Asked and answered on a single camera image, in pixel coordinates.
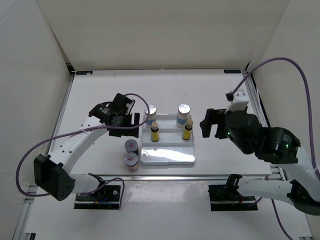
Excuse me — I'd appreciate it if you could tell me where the blue label bead jar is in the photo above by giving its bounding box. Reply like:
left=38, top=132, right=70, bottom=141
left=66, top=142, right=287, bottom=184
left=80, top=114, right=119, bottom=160
left=176, top=103, right=191, bottom=128
left=143, top=104, right=157, bottom=129

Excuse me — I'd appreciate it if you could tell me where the white tiered organizer tray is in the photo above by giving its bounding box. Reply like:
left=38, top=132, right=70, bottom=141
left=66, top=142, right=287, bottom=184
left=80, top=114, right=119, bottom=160
left=140, top=114, right=196, bottom=167

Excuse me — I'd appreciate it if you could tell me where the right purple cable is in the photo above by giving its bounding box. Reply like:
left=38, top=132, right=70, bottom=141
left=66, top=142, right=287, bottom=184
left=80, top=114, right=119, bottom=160
left=225, top=57, right=320, bottom=240

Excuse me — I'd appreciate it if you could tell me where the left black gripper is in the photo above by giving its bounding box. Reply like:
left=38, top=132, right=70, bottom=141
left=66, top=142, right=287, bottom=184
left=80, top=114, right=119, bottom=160
left=108, top=111, right=140, bottom=138

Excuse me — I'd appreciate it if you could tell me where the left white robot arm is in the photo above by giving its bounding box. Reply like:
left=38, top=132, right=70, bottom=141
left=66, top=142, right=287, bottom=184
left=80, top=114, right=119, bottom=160
left=33, top=93, right=140, bottom=201

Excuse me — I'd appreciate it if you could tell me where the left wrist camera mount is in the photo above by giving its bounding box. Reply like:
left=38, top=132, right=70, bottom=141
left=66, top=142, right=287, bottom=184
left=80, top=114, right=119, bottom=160
left=125, top=99, right=136, bottom=115

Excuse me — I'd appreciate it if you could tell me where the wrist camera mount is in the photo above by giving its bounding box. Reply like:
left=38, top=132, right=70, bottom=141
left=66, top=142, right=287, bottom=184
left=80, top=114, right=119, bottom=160
left=125, top=99, right=136, bottom=115
left=225, top=88, right=250, bottom=113

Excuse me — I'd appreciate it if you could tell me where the tan spice jar red label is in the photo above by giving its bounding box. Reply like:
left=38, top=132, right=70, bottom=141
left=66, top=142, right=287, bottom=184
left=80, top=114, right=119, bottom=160
left=124, top=152, right=140, bottom=171

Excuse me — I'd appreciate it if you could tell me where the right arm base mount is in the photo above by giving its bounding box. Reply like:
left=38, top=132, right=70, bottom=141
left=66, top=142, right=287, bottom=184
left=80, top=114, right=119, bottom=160
left=207, top=174, right=262, bottom=212

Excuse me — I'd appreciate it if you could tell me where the dark spice jar red label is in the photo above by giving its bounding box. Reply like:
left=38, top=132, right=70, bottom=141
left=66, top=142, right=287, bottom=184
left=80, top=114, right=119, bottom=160
left=124, top=139, right=139, bottom=155

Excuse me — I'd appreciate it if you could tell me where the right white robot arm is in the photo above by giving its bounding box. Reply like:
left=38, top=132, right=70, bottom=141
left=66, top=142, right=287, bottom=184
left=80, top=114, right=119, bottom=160
left=199, top=108, right=320, bottom=216

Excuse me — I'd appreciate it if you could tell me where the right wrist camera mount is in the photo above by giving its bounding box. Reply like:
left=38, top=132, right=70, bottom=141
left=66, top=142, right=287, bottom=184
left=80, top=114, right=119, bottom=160
left=225, top=88, right=250, bottom=113

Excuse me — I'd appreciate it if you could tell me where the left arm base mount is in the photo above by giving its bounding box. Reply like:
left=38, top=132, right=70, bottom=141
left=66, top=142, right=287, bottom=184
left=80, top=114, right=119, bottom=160
left=73, top=173, right=125, bottom=210

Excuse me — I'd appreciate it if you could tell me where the yellow label bottle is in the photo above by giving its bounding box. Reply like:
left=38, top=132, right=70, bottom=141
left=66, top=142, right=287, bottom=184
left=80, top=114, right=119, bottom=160
left=182, top=119, right=193, bottom=140
left=150, top=121, right=160, bottom=142

